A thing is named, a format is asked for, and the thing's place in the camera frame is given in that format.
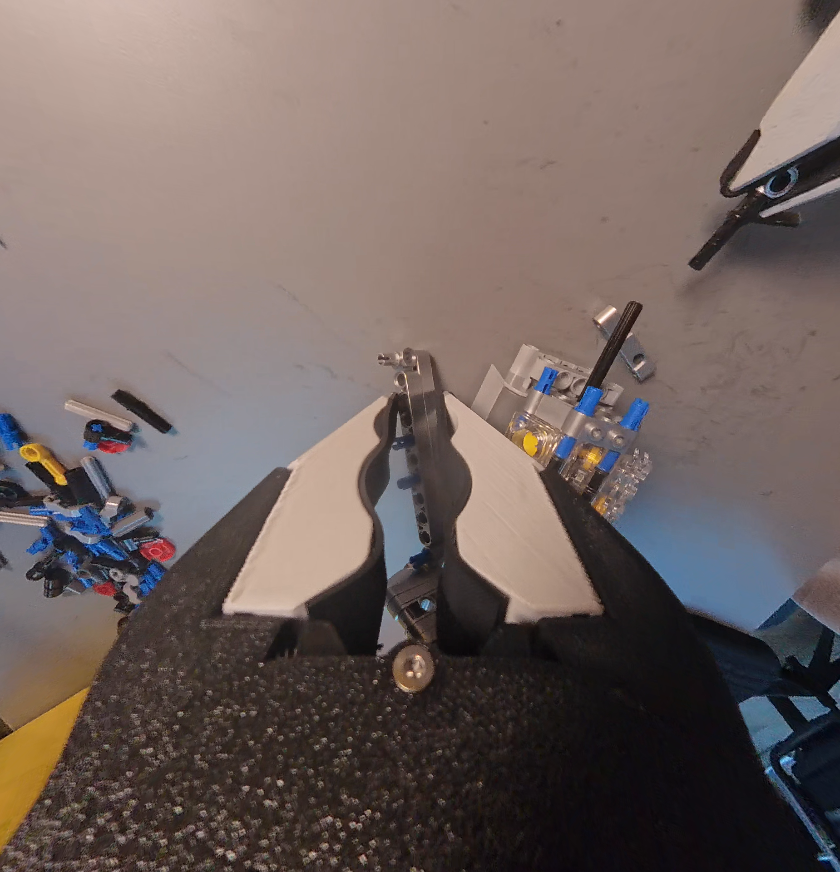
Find toy engine model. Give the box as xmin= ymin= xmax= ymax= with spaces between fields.
xmin=472 ymin=303 xmax=657 ymax=525

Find black office chair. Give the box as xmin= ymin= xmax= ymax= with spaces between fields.
xmin=686 ymin=611 xmax=840 ymax=872

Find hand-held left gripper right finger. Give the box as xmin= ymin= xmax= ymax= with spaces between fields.
xmin=434 ymin=393 xmax=605 ymax=630

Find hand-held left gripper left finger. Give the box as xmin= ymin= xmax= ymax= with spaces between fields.
xmin=223 ymin=396 xmax=398 ymax=621

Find scattered small coloured parts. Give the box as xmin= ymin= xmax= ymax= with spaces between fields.
xmin=0 ymin=389 xmax=180 ymax=621

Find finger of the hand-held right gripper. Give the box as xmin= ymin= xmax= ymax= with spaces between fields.
xmin=720 ymin=35 xmax=840 ymax=198
xmin=747 ymin=144 xmax=840 ymax=227

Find grey long beam assembly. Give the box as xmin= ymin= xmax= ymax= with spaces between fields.
xmin=378 ymin=348 xmax=456 ymax=644

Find yellow plastic bin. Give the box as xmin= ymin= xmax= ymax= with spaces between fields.
xmin=0 ymin=686 xmax=94 ymax=872

